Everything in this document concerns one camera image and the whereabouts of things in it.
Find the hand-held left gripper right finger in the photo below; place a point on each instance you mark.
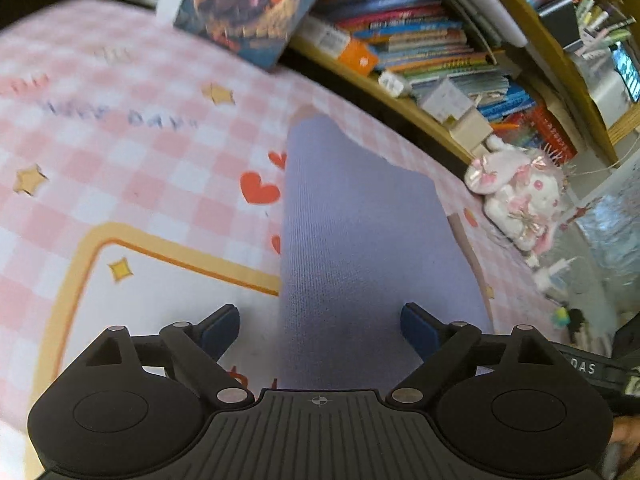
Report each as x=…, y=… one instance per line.
x=420, y=332

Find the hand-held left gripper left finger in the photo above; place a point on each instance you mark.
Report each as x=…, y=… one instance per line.
x=220, y=332

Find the purple and brown sweater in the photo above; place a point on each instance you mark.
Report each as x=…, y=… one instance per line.
x=360, y=260

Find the white and pink plush bunny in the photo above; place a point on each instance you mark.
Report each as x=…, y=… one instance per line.
x=520, y=195

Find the pink checked desk mat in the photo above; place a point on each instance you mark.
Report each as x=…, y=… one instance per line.
x=125, y=185

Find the white square box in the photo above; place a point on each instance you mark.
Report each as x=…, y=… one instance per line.
x=446, y=100

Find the wooden bookshelf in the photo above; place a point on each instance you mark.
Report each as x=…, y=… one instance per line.
x=560, y=85

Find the orange and white box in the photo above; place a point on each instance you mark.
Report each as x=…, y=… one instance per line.
x=345, y=45

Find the row of colourful books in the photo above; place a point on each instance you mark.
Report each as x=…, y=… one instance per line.
x=430, y=35

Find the small lit screen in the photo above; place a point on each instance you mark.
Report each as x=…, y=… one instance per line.
x=629, y=72

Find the dragon cover novel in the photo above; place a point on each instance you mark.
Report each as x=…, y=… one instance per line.
x=255, y=10

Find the white tablet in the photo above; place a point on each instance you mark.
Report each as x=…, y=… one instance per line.
x=475, y=0

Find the bunch of coloured pens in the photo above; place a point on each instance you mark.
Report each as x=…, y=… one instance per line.
x=590, y=15

